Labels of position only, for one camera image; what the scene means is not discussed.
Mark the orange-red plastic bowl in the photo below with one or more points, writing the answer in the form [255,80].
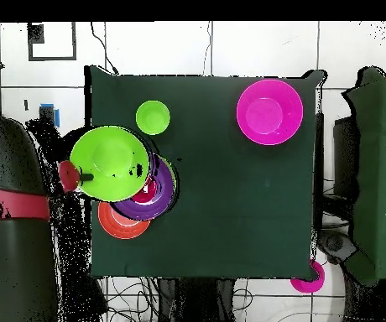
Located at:
[122,229]

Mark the red plastic cup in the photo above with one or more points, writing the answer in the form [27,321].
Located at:
[147,196]

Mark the purple plastic bowl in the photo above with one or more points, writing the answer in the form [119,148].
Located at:
[164,198]

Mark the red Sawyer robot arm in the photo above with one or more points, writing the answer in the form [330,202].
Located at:
[11,261]

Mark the small green plastic bowl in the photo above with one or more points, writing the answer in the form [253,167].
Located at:
[152,117]

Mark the dark green tablecloth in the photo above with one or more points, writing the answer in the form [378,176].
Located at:
[233,234]

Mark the large pink plastic bowl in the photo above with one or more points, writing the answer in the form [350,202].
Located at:
[269,112]

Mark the pink bowl on floor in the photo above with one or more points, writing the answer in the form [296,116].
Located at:
[308,286]

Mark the black chair base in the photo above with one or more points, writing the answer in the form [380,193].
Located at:
[335,245]

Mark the dark square frame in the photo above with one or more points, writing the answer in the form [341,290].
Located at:
[74,43]

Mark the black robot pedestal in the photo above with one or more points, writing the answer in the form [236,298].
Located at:
[193,302]

